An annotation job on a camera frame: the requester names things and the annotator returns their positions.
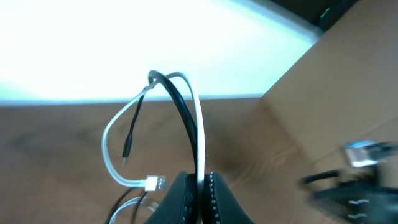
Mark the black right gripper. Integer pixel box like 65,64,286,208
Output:
300,141,398,224

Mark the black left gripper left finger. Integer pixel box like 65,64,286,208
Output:
145,172,198,224

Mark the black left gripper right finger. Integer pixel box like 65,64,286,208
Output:
201,172,254,224

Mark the white USB cable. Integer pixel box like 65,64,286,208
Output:
101,70,206,224

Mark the black USB cable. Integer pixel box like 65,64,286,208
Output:
105,70,200,224

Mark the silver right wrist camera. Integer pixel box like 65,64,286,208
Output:
342,140,379,168

